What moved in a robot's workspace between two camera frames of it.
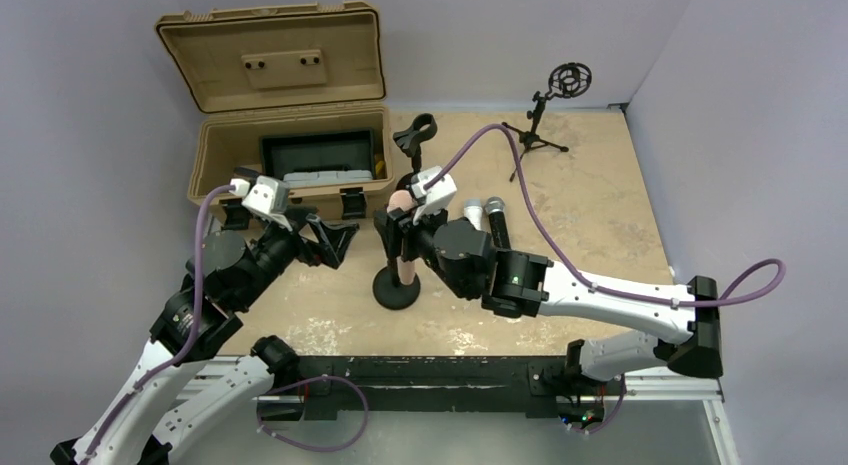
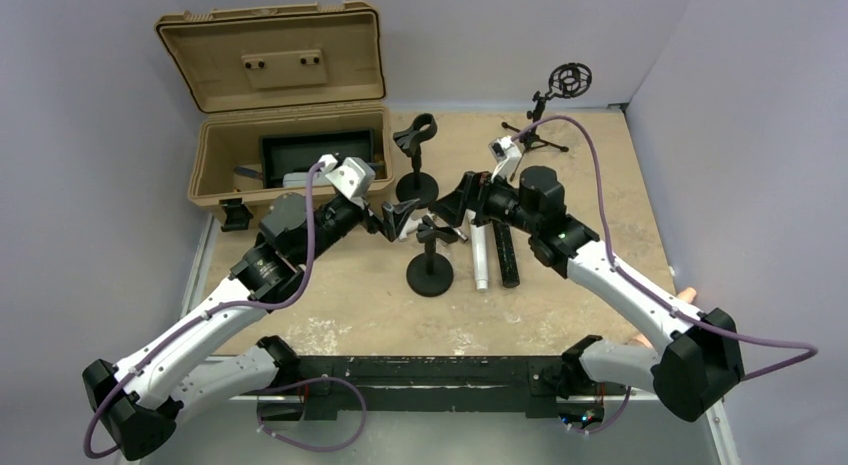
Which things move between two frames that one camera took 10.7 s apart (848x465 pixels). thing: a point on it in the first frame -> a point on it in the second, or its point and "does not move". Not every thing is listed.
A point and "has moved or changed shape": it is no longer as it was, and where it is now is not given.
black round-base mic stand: [409, 141] does not move
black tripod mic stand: [565, 81] does not move
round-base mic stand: [389, 293] has moved or changed shape
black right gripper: [402, 235] -> [474, 193]
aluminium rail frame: [664, 417] does not move
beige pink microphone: [399, 199] has moved or changed shape
